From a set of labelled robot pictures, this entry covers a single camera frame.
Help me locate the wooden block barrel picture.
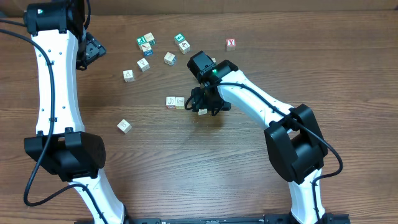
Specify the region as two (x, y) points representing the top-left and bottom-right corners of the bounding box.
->
(198, 109), (208, 116)

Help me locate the small wooden picture block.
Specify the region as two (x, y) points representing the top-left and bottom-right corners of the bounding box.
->
(175, 97), (185, 110)

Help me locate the green letter L block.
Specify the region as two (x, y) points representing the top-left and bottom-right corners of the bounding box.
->
(165, 96), (176, 109)

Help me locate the wooden block blue side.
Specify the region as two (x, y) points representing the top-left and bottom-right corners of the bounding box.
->
(164, 52), (176, 66)

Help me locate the wooden block pencil picture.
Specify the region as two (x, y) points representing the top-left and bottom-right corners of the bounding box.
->
(141, 43), (153, 57)

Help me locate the wooden block text top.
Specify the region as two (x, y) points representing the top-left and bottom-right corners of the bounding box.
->
(137, 58), (150, 72)

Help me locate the wooden block red picture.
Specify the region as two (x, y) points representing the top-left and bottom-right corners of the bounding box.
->
(117, 119), (132, 134)

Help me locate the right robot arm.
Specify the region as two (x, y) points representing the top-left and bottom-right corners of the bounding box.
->
(185, 51), (328, 223)

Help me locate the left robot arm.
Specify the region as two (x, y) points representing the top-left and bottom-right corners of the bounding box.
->
(24, 1), (131, 223)

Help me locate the green letter wooden block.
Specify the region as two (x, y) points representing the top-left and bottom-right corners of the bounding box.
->
(136, 36), (147, 50)

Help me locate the wooden block brown picture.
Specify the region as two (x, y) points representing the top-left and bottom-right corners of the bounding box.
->
(178, 40), (191, 54)

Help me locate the red letter Y block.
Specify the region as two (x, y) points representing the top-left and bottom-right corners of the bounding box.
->
(226, 39), (236, 51)

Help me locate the wooden block number side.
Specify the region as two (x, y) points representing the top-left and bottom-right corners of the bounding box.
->
(144, 32), (156, 45)

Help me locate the green number four block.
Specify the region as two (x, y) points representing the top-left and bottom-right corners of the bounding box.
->
(174, 32), (185, 45)

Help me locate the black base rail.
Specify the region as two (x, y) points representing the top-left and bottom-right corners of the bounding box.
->
(74, 213), (351, 224)

